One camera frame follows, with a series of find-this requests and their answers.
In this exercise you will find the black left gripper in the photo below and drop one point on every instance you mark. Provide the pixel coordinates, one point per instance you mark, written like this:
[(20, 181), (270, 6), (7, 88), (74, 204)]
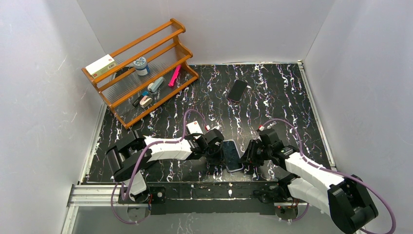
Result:
[(214, 152)]

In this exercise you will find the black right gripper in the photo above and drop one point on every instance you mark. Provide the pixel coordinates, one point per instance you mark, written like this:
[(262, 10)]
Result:
[(248, 156)]

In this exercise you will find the purple phone case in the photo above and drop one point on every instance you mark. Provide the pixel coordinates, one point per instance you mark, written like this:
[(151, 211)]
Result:
[(235, 170)]

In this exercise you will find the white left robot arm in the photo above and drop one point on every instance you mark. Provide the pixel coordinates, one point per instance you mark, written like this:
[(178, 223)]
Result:
[(136, 152)]

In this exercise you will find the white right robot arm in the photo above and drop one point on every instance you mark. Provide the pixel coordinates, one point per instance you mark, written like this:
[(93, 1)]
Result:
[(347, 202)]

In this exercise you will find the black phone far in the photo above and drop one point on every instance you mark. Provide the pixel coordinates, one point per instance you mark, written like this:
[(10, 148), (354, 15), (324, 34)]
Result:
[(237, 90)]

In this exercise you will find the white red small box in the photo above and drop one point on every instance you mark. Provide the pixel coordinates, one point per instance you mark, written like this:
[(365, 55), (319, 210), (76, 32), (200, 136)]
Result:
[(194, 128)]

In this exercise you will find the black front base bar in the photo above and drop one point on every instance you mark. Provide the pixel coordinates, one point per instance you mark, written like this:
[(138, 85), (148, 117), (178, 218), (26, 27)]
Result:
[(216, 197)]

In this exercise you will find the pink marker pen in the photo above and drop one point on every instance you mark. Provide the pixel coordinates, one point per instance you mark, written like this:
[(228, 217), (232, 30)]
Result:
[(174, 76)]

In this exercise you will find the orange wooden shelf rack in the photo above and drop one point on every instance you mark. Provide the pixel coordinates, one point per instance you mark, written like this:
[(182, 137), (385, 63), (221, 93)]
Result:
[(137, 78)]

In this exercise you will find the blue white round jar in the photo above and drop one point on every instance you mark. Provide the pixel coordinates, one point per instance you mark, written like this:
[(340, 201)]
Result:
[(141, 66)]

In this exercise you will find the white cardboard box on shelf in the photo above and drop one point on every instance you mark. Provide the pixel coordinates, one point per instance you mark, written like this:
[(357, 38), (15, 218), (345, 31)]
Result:
[(101, 66)]

